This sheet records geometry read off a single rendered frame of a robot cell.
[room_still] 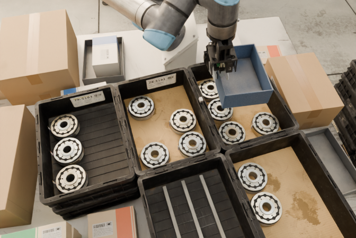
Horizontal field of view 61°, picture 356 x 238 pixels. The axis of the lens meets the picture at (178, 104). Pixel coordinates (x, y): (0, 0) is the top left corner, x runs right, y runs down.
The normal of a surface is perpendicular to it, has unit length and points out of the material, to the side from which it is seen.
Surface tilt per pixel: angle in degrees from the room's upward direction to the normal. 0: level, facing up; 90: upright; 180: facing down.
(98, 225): 0
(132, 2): 32
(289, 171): 0
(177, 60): 90
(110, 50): 0
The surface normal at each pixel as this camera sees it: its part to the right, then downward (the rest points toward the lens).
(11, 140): 0.00, -0.56
